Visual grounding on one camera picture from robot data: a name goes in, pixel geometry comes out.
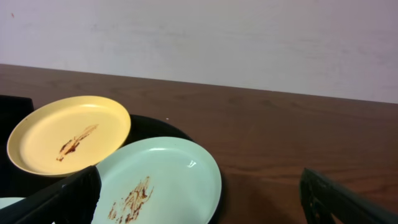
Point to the round black tray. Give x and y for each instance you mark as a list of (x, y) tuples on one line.
[(149, 129)]

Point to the mint green plate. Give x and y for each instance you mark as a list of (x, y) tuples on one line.
[(129, 197)]

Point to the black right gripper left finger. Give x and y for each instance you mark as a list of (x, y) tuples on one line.
[(70, 200)]

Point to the light blue plate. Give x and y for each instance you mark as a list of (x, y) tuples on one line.
[(5, 202)]

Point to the yellow plate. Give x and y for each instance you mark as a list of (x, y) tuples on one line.
[(68, 135)]

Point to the rectangular black tray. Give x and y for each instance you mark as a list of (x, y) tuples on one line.
[(13, 110)]

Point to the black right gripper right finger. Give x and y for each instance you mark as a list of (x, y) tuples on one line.
[(324, 200)]

